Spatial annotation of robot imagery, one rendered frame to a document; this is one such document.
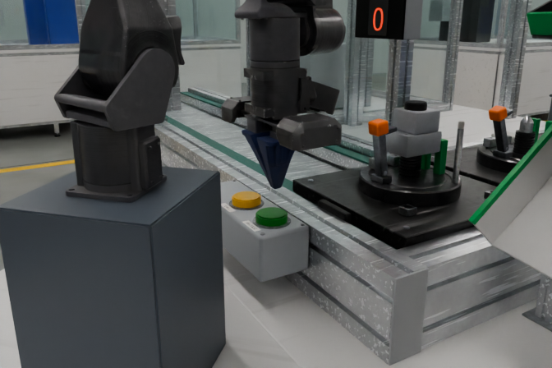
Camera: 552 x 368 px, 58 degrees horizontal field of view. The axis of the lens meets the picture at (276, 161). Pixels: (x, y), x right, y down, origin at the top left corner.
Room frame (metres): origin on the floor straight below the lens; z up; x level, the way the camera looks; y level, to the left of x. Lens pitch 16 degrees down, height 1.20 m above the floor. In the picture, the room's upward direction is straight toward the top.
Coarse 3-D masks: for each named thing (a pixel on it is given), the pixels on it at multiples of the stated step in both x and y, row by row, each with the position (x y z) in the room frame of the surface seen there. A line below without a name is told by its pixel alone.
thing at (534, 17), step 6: (540, 6) 0.46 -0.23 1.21; (546, 6) 0.46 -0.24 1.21; (528, 12) 0.46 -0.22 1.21; (534, 12) 0.45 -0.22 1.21; (540, 12) 0.44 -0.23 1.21; (546, 12) 0.44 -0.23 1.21; (528, 18) 0.45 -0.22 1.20; (534, 18) 0.45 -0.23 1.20; (540, 18) 0.44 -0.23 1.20; (546, 18) 0.44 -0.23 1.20; (534, 24) 0.45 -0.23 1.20; (540, 24) 0.44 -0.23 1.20; (546, 24) 0.44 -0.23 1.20; (534, 30) 0.45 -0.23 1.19; (540, 30) 0.45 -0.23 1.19; (546, 30) 0.44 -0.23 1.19; (534, 36) 0.46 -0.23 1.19; (540, 36) 0.45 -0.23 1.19; (546, 36) 0.44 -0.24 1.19
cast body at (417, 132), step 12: (396, 108) 0.67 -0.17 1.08; (408, 108) 0.66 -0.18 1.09; (420, 108) 0.65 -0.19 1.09; (432, 108) 0.67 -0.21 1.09; (396, 120) 0.67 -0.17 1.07; (408, 120) 0.65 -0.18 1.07; (420, 120) 0.64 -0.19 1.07; (432, 120) 0.65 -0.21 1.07; (396, 132) 0.65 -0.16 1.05; (408, 132) 0.65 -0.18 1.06; (420, 132) 0.64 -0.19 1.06; (432, 132) 0.66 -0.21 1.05; (396, 144) 0.65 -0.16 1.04; (408, 144) 0.63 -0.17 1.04; (420, 144) 0.64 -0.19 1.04; (432, 144) 0.66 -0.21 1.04; (408, 156) 0.63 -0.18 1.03
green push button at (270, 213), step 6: (258, 210) 0.58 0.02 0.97; (264, 210) 0.58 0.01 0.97; (270, 210) 0.58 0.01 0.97; (276, 210) 0.58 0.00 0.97; (282, 210) 0.58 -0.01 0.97; (258, 216) 0.57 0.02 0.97; (264, 216) 0.56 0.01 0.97; (270, 216) 0.56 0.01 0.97; (276, 216) 0.56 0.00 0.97; (282, 216) 0.56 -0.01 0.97; (258, 222) 0.56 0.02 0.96; (264, 222) 0.55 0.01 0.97; (270, 222) 0.55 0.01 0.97; (276, 222) 0.55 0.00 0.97; (282, 222) 0.56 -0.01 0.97
